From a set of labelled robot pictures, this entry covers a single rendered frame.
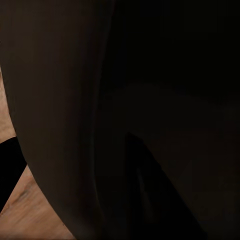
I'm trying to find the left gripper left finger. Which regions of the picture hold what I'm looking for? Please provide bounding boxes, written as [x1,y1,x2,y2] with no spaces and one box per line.
[0,136,28,212]

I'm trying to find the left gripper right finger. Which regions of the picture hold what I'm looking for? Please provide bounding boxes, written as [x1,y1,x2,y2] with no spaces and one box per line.
[125,133,210,240]

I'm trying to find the cauldron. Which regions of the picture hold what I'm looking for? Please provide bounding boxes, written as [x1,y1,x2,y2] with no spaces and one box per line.
[0,0,240,240]

